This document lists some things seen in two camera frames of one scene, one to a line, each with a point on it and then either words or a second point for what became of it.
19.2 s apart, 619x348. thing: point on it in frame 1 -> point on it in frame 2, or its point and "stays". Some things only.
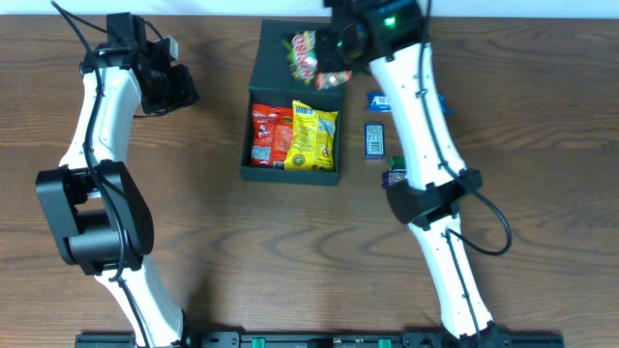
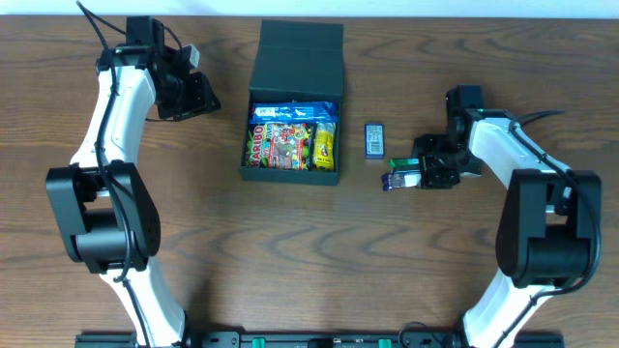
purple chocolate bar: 392,177 stays
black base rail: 407,338 stays
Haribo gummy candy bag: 301,51 -> 281,146
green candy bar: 397,162 stays
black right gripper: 327,53 -> 436,169
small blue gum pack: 374,141 stays
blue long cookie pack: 377,101 -> 323,111
